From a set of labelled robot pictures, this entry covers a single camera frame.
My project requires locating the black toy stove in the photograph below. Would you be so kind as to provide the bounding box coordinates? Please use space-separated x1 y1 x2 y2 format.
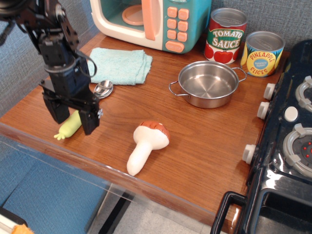
211 39 312 234

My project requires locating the black sleeved cable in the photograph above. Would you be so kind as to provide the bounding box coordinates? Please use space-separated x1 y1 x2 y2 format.
0 20 17 47

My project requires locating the teal toy microwave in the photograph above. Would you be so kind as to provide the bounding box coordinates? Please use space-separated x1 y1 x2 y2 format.
90 0 212 54

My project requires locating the tomato sauce can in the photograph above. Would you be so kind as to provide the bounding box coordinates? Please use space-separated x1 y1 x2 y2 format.
204 8 248 64

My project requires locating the plush mushroom toy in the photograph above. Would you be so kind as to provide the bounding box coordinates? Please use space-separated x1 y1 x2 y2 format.
127 120 170 176

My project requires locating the small steel pot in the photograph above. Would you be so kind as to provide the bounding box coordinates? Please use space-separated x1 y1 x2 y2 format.
169 60 247 109

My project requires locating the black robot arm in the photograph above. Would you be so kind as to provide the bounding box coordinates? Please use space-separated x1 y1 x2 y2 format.
0 0 102 135

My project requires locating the orange object at corner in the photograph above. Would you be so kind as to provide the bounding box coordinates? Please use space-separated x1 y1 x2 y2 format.
0 207 34 234

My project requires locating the light blue rag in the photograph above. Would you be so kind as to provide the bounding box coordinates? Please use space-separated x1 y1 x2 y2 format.
88 47 153 85

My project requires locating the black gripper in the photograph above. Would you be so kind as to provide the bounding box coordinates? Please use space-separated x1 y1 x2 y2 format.
40 60 102 135

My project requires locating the clear acrylic barrier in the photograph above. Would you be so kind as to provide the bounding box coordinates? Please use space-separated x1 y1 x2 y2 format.
0 135 211 234

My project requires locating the pineapple slices can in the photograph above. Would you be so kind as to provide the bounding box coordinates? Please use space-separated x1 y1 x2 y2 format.
240 31 285 77

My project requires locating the yellow handled metal spoon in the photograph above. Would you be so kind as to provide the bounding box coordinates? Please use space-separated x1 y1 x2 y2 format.
54 80 114 140

